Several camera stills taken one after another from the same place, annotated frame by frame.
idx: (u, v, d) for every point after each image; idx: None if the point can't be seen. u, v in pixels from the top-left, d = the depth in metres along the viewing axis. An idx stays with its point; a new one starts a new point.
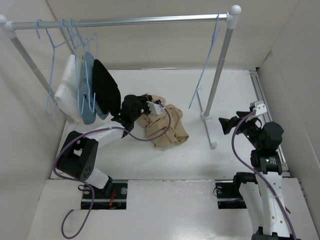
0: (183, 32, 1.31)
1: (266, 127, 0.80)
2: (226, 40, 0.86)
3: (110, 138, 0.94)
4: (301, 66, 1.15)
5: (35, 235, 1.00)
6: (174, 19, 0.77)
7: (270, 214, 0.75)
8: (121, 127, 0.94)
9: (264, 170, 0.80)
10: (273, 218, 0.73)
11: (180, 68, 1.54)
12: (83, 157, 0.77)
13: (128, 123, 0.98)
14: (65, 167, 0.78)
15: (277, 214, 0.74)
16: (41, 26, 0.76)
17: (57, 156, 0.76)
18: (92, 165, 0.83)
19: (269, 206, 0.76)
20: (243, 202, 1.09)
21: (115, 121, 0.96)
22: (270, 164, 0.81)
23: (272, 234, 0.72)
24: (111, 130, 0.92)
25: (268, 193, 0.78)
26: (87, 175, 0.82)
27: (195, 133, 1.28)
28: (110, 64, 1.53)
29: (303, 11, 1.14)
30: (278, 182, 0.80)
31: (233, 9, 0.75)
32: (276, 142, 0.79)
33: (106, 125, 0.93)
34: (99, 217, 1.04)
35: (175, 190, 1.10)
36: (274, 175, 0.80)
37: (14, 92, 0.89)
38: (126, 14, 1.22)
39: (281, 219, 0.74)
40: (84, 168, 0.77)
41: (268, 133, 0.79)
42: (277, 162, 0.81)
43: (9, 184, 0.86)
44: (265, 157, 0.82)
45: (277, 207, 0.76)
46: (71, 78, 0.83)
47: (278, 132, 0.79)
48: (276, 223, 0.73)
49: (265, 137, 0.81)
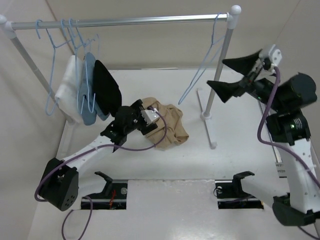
0: (183, 32, 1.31)
1: (295, 86, 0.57)
2: (226, 40, 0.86)
3: (98, 157, 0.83)
4: (301, 66, 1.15)
5: (36, 235, 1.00)
6: (174, 19, 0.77)
7: (301, 191, 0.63)
8: (110, 144, 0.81)
9: (290, 141, 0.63)
10: (307, 195, 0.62)
11: (180, 68, 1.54)
12: (64, 188, 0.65)
13: (120, 137, 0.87)
14: (47, 197, 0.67)
15: (310, 189, 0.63)
16: (41, 26, 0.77)
17: (37, 187, 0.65)
18: (76, 192, 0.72)
19: (300, 181, 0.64)
20: (243, 203, 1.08)
21: (104, 135, 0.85)
22: (296, 130, 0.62)
23: (308, 212, 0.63)
24: (97, 150, 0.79)
25: (296, 167, 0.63)
26: (70, 203, 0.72)
27: (195, 133, 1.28)
28: (110, 64, 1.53)
29: (303, 11, 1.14)
30: (307, 151, 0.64)
31: (233, 9, 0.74)
32: (307, 103, 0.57)
33: (93, 144, 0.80)
34: (100, 217, 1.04)
35: (175, 190, 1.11)
36: (301, 143, 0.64)
37: (14, 92, 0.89)
38: (126, 14, 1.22)
39: (315, 192, 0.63)
40: (66, 198, 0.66)
41: (299, 95, 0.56)
42: (303, 124, 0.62)
43: (9, 184, 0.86)
44: (289, 123, 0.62)
45: (308, 180, 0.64)
46: (72, 79, 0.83)
47: (308, 88, 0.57)
48: (310, 200, 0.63)
49: (291, 99, 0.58)
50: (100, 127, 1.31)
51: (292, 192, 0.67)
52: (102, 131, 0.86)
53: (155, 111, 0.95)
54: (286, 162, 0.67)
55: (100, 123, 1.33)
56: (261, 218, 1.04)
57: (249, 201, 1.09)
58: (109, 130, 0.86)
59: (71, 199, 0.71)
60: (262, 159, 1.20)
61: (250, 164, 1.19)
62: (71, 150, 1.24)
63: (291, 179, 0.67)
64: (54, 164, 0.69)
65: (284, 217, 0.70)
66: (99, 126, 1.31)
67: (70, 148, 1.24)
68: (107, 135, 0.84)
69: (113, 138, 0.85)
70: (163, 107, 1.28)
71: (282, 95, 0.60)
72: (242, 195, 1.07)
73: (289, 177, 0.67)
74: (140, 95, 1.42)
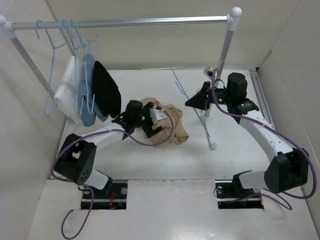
0: (183, 32, 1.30)
1: (231, 78, 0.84)
2: (227, 40, 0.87)
3: (110, 141, 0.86)
4: (300, 65, 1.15)
5: (36, 235, 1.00)
6: (174, 21, 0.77)
7: (267, 141, 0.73)
8: (121, 128, 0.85)
9: (243, 112, 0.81)
10: (272, 141, 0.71)
11: (181, 68, 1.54)
12: (82, 161, 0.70)
13: (129, 126, 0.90)
14: (63, 171, 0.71)
15: (273, 137, 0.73)
16: (41, 26, 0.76)
17: (55, 160, 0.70)
18: (90, 168, 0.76)
19: (262, 136, 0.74)
20: (243, 202, 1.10)
21: (115, 123, 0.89)
22: (246, 107, 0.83)
23: (278, 153, 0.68)
24: (110, 132, 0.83)
25: (255, 126, 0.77)
26: (85, 177, 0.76)
27: (195, 134, 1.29)
28: (110, 64, 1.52)
29: (303, 11, 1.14)
30: (261, 116, 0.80)
31: (233, 11, 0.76)
32: (244, 87, 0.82)
33: (106, 127, 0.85)
34: (100, 217, 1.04)
35: (175, 190, 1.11)
36: (254, 112, 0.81)
37: (15, 92, 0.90)
38: (127, 14, 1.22)
39: (279, 139, 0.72)
40: (82, 172, 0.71)
41: (234, 81, 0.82)
42: (251, 103, 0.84)
43: (9, 184, 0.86)
44: (240, 104, 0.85)
45: (270, 133, 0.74)
46: (71, 79, 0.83)
47: (241, 77, 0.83)
48: (277, 145, 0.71)
49: (233, 87, 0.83)
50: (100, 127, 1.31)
51: (266, 150, 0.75)
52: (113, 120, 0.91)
53: (162, 112, 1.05)
54: (251, 130, 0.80)
55: (100, 123, 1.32)
56: (260, 218, 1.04)
57: (249, 201, 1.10)
58: (119, 119, 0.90)
59: (86, 175, 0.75)
60: (261, 159, 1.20)
61: (250, 164, 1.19)
62: None
63: (260, 141, 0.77)
64: (71, 140, 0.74)
65: (275, 184, 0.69)
66: (99, 125, 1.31)
67: None
68: (117, 123, 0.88)
69: (123, 125, 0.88)
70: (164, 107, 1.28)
71: (228, 87, 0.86)
72: (242, 195, 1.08)
73: (258, 139, 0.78)
74: (139, 95, 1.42)
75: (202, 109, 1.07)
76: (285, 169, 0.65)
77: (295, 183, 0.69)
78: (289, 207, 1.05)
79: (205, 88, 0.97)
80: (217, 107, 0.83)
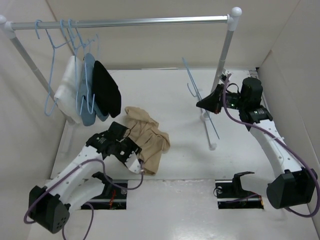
0: (183, 32, 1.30)
1: (247, 82, 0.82)
2: (227, 40, 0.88)
3: (86, 171, 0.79)
4: (300, 66, 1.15)
5: (35, 235, 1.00)
6: (175, 21, 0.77)
7: (276, 155, 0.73)
8: (95, 159, 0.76)
9: (256, 120, 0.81)
10: (280, 157, 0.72)
11: (180, 68, 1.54)
12: (50, 215, 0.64)
13: (107, 146, 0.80)
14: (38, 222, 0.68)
15: (283, 153, 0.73)
16: (41, 26, 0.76)
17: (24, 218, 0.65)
18: (68, 213, 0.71)
19: (272, 149, 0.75)
20: (243, 203, 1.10)
21: (91, 145, 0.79)
22: (259, 114, 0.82)
23: (286, 172, 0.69)
24: (82, 167, 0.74)
25: (265, 138, 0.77)
26: (63, 223, 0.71)
27: (195, 134, 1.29)
28: (110, 63, 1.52)
29: (303, 11, 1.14)
30: (273, 127, 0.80)
31: (233, 11, 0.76)
32: (258, 93, 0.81)
33: (77, 160, 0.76)
34: (100, 217, 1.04)
35: (175, 190, 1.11)
36: (267, 122, 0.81)
37: (15, 92, 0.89)
38: (126, 14, 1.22)
39: (288, 156, 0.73)
40: (55, 224, 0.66)
41: (250, 86, 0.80)
42: (265, 111, 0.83)
43: (9, 184, 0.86)
44: (253, 110, 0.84)
45: (279, 147, 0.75)
46: (71, 79, 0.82)
47: (257, 82, 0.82)
48: (285, 162, 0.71)
49: (247, 93, 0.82)
50: (100, 127, 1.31)
51: (273, 163, 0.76)
52: (87, 141, 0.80)
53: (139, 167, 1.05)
54: (261, 141, 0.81)
55: (100, 123, 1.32)
56: (260, 218, 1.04)
57: (249, 201, 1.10)
58: (96, 139, 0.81)
59: (65, 219, 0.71)
60: (261, 158, 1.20)
61: (250, 164, 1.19)
62: (71, 150, 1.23)
63: (268, 154, 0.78)
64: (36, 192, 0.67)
65: (276, 200, 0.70)
66: (99, 125, 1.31)
67: (70, 148, 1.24)
68: (93, 145, 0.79)
69: (100, 145, 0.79)
70: (154, 134, 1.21)
71: (242, 92, 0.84)
72: (242, 195, 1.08)
73: (266, 151, 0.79)
74: (139, 95, 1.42)
75: (213, 111, 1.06)
76: (291, 186, 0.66)
77: (297, 202, 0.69)
78: None
79: (217, 92, 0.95)
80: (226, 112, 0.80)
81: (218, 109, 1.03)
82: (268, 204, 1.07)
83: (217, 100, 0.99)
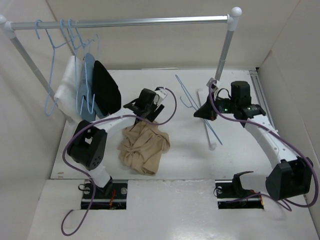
0: (183, 32, 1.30)
1: (234, 84, 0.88)
2: (227, 40, 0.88)
3: (122, 126, 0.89)
4: (300, 66, 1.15)
5: (35, 235, 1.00)
6: (175, 21, 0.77)
7: (272, 147, 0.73)
8: (133, 115, 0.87)
9: (249, 116, 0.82)
10: (276, 148, 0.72)
11: (180, 68, 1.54)
12: (94, 144, 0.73)
13: (141, 111, 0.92)
14: (74, 156, 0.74)
15: (278, 145, 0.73)
16: (41, 26, 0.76)
17: (68, 144, 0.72)
18: (102, 154, 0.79)
19: (267, 142, 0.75)
20: (243, 203, 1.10)
21: (127, 108, 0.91)
22: (252, 110, 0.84)
23: (282, 161, 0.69)
24: (122, 118, 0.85)
25: (260, 131, 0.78)
26: (95, 163, 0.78)
27: (195, 134, 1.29)
28: (110, 63, 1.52)
29: (303, 11, 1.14)
30: (267, 121, 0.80)
31: (233, 11, 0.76)
32: (246, 90, 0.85)
33: (118, 113, 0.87)
34: (100, 217, 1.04)
35: (175, 190, 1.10)
36: (260, 117, 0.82)
37: (15, 92, 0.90)
38: (126, 15, 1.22)
39: (283, 147, 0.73)
40: (94, 157, 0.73)
41: (237, 85, 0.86)
42: (258, 107, 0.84)
43: (10, 184, 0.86)
44: (246, 107, 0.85)
45: (274, 139, 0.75)
46: (71, 79, 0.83)
47: (244, 82, 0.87)
48: (281, 152, 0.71)
49: (236, 92, 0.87)
50: None
51: (269, 156, 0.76)
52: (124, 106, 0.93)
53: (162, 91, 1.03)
54: (256, 136, 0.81)
55: None
56: (260, 218, 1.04)
57: (249, 201, 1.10)
58: (131, 105, 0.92)
59: (98, 160, 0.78)
60: (261, 158, 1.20)
61: (250, 164, 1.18)
62: None
63: (264, 146, 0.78)
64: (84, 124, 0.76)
65: (276, 190, 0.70)
66: None
67: None
68: (130, 108, 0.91)
69: (135, 110, 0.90)
70: (154, 134, 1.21)
71: (232, 93, 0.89)
72: (242, 195, 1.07)
73: (262, 145, 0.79)
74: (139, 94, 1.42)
75: (210, 119, 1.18)
76: (287, 176, 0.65)
77: (296, 192, 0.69)
78: (288, 208, 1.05)
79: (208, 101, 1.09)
80: (221, 116, 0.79)
81: (213, 116, 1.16)
82: (268, 204, 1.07)
83: (211, 107, 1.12)
